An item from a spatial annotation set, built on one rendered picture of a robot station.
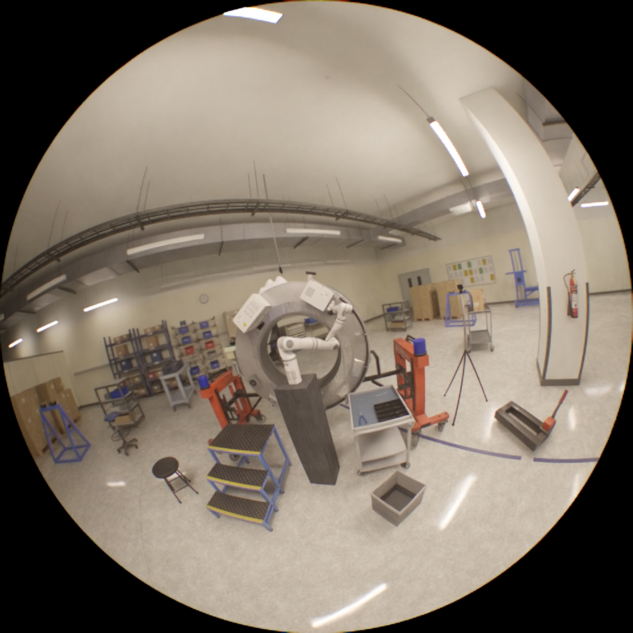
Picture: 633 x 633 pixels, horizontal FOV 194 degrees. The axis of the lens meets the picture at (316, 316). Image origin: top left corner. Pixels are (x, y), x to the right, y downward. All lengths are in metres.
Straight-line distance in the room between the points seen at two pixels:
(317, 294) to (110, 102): 3.35
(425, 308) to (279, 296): 6.61
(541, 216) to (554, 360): 1.74
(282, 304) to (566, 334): 3.49
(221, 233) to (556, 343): 6.35
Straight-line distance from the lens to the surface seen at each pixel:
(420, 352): 1.72
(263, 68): 2.71
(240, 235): 4.86
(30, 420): 6.49
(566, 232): 3.02
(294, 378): 1.29
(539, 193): 3.03
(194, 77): 2.74
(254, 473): 1.75
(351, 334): 1.78
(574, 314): 2.92
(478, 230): 9.82
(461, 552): 1.70
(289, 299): 1.79
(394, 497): 1.81
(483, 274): 9.66
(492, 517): 1.84
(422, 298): 7.75
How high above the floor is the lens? 1.61
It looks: 4 degrees down
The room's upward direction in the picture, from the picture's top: 12 degrees counter-clockwise
